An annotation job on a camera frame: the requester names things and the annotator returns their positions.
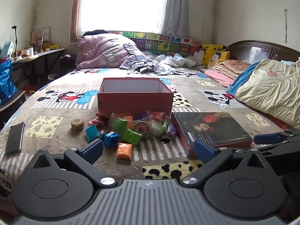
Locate brown tape roll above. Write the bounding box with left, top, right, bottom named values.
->
left=71, top=118, right=84, bottom=131

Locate hanging necklace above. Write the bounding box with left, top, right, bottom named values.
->
left=283, top=9, right=288, bottom=44

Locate window with wooden frame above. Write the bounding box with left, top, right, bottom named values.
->
left=70, top=0, right=173, bottom=44

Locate framed picture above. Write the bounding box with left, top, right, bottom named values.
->
left=31, top=27, right=51, bottom=51

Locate pile of colourful clay packets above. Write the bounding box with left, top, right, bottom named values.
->
left=85, top=110, right=177, bottom=159

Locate blue plastic bag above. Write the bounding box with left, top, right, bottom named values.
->
left=0, top=57, right=18, bottom=106

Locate red box lid with portrait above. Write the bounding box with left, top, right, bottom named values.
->
left=172, top=112, right=254, bottom=159

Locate red cardboard box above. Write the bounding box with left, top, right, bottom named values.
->
left=97, top=78, right=174, bottom=118

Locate yellow cartoon cushion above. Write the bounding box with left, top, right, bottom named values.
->
left=202, top=51, right=230, bottom=69

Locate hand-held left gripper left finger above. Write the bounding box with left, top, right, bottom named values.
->
left=31, top=139, right=118, bottom=188

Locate folded beige pink blanket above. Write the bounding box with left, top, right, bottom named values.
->
left=210, top=60, right=251, bottom=80

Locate cream quilt with blue edge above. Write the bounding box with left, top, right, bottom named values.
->
left=227, top=59, right=300, bottom=130

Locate white desk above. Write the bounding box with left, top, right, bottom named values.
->
left=12, top=48, right=66, bottom=64

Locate black cloth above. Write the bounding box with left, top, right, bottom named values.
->
left=83, top=29, right=111, bottom=37

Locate grey purple garment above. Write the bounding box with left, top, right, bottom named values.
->
left=119, top=43, right=179, bottom=76

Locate small blue plastic block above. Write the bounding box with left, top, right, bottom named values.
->
left=102, top=131, right=120, bottom=148

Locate black phone stand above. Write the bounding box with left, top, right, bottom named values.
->
left=11, top=25, right=20, bottom=55

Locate cartoon printed blanket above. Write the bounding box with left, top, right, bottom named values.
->
left=0, top=66, right=300, bottom=194

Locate yellow plush toy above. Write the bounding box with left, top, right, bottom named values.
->
left=199, top=43, right=227, bottom=55

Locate grey curtain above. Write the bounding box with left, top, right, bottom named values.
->
left=161, top=0, right=190, bottom=38

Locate pink quilt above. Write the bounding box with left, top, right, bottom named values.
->
left=75, top=33, right=150, bottom=70

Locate clear tape roll pink core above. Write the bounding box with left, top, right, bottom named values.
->
left=135, top=121, right=151, bottom=137

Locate black smartphone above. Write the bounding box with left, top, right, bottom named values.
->
left=4, top=122, right=25, bottom=156

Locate dark wooden board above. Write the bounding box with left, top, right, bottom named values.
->
left=0, top=90, right=26, bottom=113

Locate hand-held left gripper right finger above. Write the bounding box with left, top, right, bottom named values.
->
left=180, top=139, right=270, bottom=185

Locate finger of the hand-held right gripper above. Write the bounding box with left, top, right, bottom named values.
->
left=253, top=128, right=300, bottom=151

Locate colourful alphabet foam mat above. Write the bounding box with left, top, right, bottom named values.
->
left=110, top=30, right=203, bottom=58

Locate light blue packet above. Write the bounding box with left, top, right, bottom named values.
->
left=0, top=40, right=15, bottom=57

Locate dark wooden headboard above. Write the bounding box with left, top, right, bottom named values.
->
left=224, top=40, right=300, bottom=65

